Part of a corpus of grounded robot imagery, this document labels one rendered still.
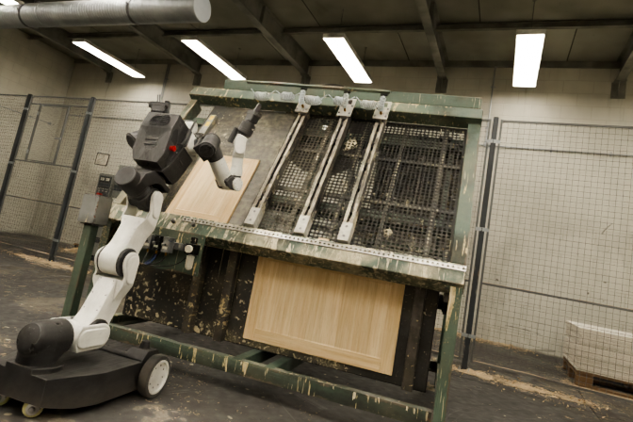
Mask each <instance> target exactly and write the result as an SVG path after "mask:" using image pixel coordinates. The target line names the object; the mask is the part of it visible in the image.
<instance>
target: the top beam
mask: <svg viewBox="0 0 633 422"><path fill-rule="evenodd" d="M268 94H270V95H269V99H268V100H266V101H258V100H256V99H254V97H253V95H254V93H253V91H248V90H236V89H213V88H201V87H194V88H193V90H192V91H191V92H190V94H189V96H190V98H191V99H197V100H198V101H199V105H210V106H229V107H240V108H250V109H255V107H256V106H257V104H261V108H260V109H261V110H270V111H281V112H291V113H298V112H295V109H296V107H297V105H298V103H299V98H300V96H299V95H296V94H294V95H296V96H295V98H294V100H293V101H284V100H281V94H279V93H271V92H268ZM318 97H320V96H318ZM320 98H323V97H320ZM360 101H361V102H362V101H363V100H360ZM360 101H359V100H357V101H356V103H355V106H354V108H353V110H352V113H351V115H350V116H351V117H352V118H353V119H364V120H374V121H375V120H376V119H372V118H373V115H374V112H375V109H374V110H373V109H372V110H368V109H367V108H366V109H367V110H366V109H362V108H360ZM339 107H340V105H334V104H333V99H332V98H331V97H324V98H323V99H322V100H321V103H320V105H311V106H310V109H309V112H310V114H312V115H322V116H333V117H340V116H336V114H337V112H338V109H339ZM482 116H483V110H482V109H475V108H463V107H451V106H438V105H416V104H403V103H392V105H391V108H390V111H389V114H388V118H387V120H386V121H387V122H404V123H414V124H425V125H435V126H445V127H456V128H466V129H467V124H469V123H479V124H480V128H481V123H482Z"/></svg>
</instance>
